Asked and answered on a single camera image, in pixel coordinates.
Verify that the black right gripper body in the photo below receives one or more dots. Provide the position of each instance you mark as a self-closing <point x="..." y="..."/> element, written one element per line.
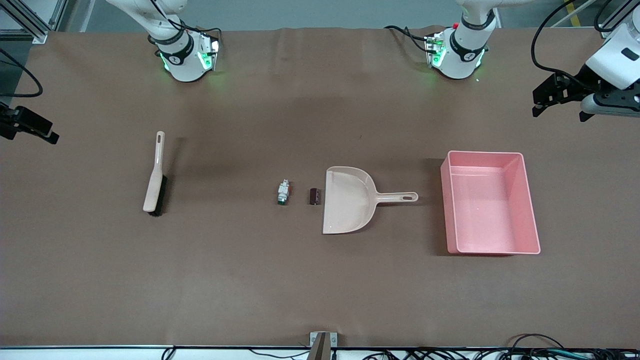
<point x="7" y="121"/>

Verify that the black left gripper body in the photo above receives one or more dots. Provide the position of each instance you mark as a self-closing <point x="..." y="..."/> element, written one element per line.
<point x="576" y="85"/>

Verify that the beige brush with black bristles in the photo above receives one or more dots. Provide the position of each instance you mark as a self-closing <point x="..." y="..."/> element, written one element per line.
<point x="152" y="192"/>

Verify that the beige plastic dustpan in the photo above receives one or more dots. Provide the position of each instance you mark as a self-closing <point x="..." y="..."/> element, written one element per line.
<point x="347" y="200"/>

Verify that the white green electronic connector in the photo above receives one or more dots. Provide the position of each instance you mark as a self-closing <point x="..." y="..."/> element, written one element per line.
<point x="283" y="192"/>

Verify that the dark brown electronic component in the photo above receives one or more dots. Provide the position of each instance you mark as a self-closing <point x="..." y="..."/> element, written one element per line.
<point x="314" y="196"/>

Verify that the pink plastic bin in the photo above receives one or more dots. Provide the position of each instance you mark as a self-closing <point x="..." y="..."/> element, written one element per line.
<point x="490" y="210"/>

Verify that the brown table mat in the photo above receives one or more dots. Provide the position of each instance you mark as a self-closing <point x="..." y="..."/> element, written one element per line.
<point x="250" y="280"/>

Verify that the aluminium frame profile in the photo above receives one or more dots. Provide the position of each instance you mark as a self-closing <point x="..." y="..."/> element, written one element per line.
<point x="40" y="36"/>
<point x="612" y="17"/>

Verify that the grey metal bracket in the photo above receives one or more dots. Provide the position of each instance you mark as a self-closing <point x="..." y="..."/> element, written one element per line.
<point x="320" y="345"/>

